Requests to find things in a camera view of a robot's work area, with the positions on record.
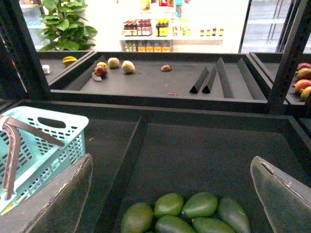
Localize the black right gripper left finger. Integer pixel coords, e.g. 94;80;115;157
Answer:
0;154;93;233

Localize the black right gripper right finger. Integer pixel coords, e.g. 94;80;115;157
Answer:
250;156;311;233

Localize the light blue plastic basket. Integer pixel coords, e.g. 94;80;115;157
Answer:
0;106;89;215

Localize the green avocado right edge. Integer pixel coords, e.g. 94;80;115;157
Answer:
218;197;251;233

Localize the green avocado left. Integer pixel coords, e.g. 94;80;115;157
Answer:
121;202;154;233

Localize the green avocado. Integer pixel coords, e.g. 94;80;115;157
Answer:
154;193;184;218
181;192;218;218
121;202;154;233

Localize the green avocado bottom right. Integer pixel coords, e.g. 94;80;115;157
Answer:
181;192;218;218

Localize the green avocado bottom centre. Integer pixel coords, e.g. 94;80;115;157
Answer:
154;193;184;218

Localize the black triangular divider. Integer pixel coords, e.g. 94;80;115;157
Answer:
190;67;208;94

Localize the dark red pomegranate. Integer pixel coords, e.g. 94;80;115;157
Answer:
94;66;107;77

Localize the yellow star fruit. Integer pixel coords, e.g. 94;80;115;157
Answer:
62;56;77;67

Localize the black display tray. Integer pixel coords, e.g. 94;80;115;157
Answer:
49;52;272;113

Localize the pink green apple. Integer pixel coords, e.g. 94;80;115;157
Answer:
108;57;120;69

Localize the pale pear fruit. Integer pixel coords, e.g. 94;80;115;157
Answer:
121;60;136;73

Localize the brown kiwi fruit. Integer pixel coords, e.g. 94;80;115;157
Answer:
160;65;172;72

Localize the green potted plant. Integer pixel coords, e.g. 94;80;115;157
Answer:
39;0;98;51

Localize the white shelf with bottles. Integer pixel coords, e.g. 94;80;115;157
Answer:
118;0;224;52

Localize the brown basket handle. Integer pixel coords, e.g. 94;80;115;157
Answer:
0;115;64;200

